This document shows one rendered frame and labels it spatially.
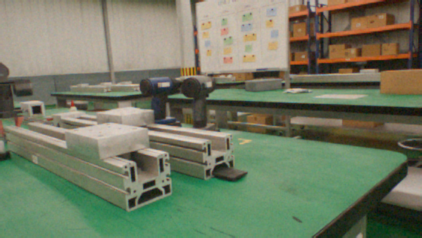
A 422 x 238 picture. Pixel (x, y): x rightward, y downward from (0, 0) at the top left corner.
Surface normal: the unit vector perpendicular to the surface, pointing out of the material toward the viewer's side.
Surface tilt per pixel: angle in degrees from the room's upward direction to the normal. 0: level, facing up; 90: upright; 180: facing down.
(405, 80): 89
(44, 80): 90
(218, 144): 90
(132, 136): 90
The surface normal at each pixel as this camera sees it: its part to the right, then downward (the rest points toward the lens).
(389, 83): -0.79, 0.13
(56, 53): 0.70, 0.07
